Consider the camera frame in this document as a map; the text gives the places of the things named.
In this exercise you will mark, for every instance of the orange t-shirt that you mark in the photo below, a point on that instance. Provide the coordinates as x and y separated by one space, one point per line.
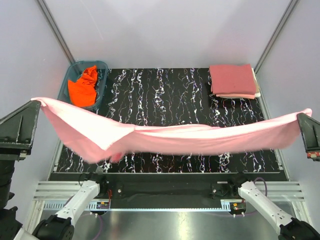
82 93

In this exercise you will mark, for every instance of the peach folded shirt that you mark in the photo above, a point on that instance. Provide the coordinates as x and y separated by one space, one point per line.
236 96

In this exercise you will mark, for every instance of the aluminium rail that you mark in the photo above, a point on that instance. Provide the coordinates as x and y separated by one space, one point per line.
53 193

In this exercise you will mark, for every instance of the left aluminium frame post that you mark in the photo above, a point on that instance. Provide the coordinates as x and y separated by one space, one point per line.
48 16

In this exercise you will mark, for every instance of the teal plastic basket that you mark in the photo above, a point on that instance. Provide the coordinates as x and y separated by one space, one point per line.
75 71

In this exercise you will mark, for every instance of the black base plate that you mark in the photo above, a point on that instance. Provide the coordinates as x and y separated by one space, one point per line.
166 192

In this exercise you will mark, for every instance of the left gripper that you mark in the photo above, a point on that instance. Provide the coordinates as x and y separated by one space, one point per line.
17 129

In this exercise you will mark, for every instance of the aluminium frame post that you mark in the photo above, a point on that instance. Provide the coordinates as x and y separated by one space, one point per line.
292 5
48 16

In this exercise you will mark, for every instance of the dark red folded shirt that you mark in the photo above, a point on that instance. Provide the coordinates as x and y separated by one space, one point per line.
232 79

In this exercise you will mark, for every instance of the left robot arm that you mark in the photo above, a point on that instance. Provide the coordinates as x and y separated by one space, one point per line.
59 226

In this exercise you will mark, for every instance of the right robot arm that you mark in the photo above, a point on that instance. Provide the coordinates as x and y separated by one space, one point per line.
272 210

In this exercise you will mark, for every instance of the pink t-shirt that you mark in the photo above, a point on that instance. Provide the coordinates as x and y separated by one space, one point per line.
96 138

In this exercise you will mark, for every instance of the right aluminium frame post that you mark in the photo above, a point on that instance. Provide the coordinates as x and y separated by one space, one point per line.
292 5

